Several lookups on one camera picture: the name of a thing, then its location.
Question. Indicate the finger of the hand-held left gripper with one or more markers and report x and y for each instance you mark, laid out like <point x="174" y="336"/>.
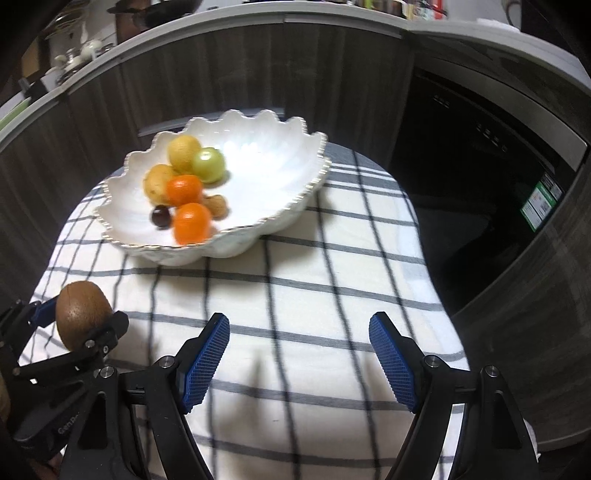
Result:
<point x="108" y="334"/>
<point x="44" y="314"/>

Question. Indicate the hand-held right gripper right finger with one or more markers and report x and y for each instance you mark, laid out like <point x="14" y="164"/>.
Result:
<point x="392" y="364"/>

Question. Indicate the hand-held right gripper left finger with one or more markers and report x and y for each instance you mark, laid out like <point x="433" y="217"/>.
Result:
<point x="205" y="364"/>

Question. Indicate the brown kiwi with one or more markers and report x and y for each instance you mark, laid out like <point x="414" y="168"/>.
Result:
<point x="83" y="314"/>

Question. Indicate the dark purple plum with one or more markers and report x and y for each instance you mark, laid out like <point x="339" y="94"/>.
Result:
<point x="160" y="216"/>

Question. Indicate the orange mandarin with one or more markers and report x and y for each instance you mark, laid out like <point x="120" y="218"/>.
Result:
<point x="184" y="190"/>
<point x="191" y="224"/>

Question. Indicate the brown walnut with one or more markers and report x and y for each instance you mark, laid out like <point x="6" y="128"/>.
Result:
<point x="218" y="206"/>

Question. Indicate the white scalloped bowl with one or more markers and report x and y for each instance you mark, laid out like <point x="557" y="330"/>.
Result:
<point x="263" y="184"/>

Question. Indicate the green round fruit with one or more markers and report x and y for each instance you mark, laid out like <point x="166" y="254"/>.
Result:
<point x="208" y="164"/>

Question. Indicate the checked white tablecloth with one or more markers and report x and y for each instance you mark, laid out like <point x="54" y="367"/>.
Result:
<point x="300" y="300"/>

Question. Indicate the small yellow mango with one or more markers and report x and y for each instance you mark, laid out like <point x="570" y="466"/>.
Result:
<point x="157" y="184"/>

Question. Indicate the yellow lemon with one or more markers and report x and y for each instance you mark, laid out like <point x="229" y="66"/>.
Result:
<point x="182" y="150"/>

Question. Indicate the green basin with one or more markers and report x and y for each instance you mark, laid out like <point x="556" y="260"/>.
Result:
<point x="16" y="115"/>

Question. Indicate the green label sticker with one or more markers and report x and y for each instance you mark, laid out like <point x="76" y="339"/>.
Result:
<point x="541" y="201"/>

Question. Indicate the black knife block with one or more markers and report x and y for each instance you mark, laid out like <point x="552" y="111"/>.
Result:
<point x="34" y="87"/>

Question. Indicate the stacked steel pots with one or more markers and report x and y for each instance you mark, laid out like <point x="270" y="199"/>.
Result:
<point x="69" y="64"/>

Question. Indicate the white teapot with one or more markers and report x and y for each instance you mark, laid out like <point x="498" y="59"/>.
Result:
<point x="90" y="48"/>

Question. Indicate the dark wood kitchen cabinet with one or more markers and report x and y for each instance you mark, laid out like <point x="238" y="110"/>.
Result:
<point x="207" y="64"/>

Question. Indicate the black wok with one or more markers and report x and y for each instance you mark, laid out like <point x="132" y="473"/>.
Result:
<point x="161" y="11"/>

